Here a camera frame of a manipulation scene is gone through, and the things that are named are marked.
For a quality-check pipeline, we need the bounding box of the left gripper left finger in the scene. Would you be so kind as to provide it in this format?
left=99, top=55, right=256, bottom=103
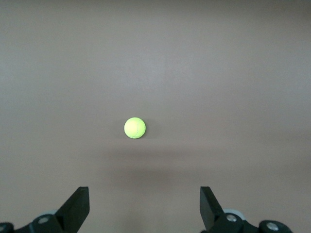
left=0, top=186, right=90, bottom=233

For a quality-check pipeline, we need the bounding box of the yellow-green tennis ball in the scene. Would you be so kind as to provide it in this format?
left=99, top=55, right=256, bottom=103
left=123, top=117, right=147, bottom=139

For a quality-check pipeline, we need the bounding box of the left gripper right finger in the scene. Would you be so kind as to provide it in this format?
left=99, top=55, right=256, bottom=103
left=200, top=186, right=292, bottom=233

